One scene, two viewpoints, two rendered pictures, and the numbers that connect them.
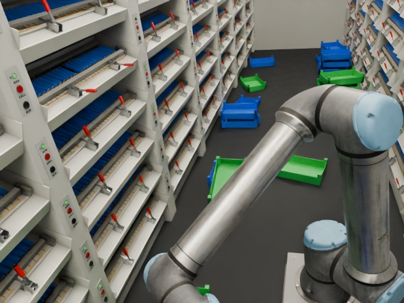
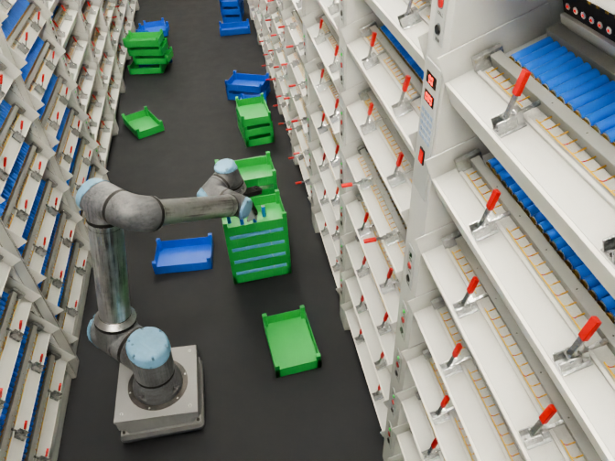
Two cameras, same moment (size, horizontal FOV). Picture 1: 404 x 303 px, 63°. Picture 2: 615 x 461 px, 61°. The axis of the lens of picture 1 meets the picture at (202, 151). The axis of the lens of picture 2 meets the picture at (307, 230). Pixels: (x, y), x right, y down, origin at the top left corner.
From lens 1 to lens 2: 229 cm
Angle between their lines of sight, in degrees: 104
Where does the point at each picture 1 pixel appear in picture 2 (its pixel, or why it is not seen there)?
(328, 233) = (145, 339)
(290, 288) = (190, 369)
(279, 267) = (213, 436)
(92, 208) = (356, 255)
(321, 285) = not seen: hidden behind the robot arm
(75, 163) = (357, 214)
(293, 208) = not seen: outside the picture
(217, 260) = (288, 419)
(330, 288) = not seen: hidden behind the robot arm
